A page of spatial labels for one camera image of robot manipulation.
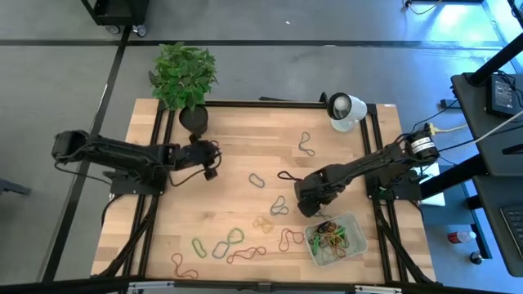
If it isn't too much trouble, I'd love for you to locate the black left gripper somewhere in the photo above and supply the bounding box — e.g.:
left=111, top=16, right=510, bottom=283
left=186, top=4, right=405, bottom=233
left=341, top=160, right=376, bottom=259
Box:
left=173, top=132, right=220, bottom=182

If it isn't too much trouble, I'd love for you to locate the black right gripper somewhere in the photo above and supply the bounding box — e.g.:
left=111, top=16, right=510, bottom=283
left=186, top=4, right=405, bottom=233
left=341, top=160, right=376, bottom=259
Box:
left=294, top=165, right=352, bottom=219

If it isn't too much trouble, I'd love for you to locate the red rubber band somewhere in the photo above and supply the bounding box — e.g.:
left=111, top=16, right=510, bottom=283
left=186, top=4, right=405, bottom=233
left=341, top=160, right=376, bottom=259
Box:
left=170, top=252, right=200, bottom=281
left=278, top=228, right=306, bottom=253
left=324, top=234, right=351, bottom=259
left=226, top=246, right=267, bottom=265

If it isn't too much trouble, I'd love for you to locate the yellow rubber band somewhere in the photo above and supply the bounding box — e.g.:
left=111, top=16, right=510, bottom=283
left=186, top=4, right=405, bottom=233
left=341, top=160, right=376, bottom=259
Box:
left=318, top=240, right=348, bottom=262
left=252, top=215, right=275, bottom=234

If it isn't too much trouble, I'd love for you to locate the white plastic bin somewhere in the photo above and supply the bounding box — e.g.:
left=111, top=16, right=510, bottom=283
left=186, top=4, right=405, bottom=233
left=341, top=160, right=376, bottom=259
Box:
left=303, top=211, right=369, bottom=269

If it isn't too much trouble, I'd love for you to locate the potted green plant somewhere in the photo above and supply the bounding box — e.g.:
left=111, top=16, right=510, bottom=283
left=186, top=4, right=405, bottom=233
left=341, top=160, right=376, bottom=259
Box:
left=147, top=41, right=219, bottom=136

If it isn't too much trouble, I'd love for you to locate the white cylindrical spot lamp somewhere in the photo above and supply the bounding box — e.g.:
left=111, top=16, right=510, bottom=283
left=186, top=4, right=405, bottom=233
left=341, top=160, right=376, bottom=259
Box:
left=326, top=91, right=369, bottom=133

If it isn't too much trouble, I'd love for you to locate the white paper sheet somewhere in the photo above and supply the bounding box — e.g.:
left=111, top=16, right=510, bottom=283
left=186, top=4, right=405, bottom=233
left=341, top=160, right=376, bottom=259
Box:
left=419, top=163, right=447, bottom=207

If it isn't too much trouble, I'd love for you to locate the yellow power plug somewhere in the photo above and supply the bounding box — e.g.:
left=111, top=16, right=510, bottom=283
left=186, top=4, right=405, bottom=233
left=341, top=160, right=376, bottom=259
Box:
left=422, top=121, right=469, bottom=138

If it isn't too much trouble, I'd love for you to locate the plastic bottle red label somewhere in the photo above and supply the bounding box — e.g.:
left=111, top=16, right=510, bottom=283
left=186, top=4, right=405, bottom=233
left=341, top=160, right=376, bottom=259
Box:
left=446, top=229, right=478, bottom=245

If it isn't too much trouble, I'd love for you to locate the black wheeled cart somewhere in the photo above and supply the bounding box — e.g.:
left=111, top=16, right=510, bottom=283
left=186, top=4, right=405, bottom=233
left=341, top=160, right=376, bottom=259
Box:
left=80, top=0, right=150, bottom=38

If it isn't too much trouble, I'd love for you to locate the black desk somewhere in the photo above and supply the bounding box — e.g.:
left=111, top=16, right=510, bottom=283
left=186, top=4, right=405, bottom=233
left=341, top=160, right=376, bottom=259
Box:
left=450, top=71, right=523, bottom=278

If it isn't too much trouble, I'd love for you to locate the grey chair leg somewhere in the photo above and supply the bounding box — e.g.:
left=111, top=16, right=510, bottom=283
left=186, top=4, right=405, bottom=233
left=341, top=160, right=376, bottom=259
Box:
left=0, top=178, right=33, bottom=198

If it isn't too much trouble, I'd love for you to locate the black keyboard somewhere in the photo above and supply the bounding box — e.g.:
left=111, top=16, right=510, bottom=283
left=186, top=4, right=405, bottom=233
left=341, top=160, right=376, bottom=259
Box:
left=498, top=204, right=523, bottom=262

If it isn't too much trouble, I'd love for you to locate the black labelled device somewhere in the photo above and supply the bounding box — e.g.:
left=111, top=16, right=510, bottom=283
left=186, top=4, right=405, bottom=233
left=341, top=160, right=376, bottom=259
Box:
left=485, top=72, right=521, bottom=120

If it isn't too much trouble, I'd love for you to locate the black diagonal pole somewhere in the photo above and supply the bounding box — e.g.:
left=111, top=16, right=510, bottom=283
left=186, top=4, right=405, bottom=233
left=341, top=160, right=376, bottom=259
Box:
left=465, top=31, right=523, bottom=87

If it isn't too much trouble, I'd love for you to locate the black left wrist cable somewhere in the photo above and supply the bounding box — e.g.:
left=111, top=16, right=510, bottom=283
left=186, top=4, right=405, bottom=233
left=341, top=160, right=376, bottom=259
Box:
left=168, top=140, right=224, bottom=188

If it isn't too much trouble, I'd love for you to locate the silver aluminium bracket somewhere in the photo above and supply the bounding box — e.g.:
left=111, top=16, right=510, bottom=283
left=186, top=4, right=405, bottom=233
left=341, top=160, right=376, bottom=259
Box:
left=127, top=279, right=176, bottom=294
left=354, top=284, right=404, bottom=294

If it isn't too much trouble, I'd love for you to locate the white cable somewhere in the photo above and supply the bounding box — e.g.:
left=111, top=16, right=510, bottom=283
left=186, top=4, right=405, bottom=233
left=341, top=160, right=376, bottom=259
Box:
left=472, top=109, right=523, bottom=145

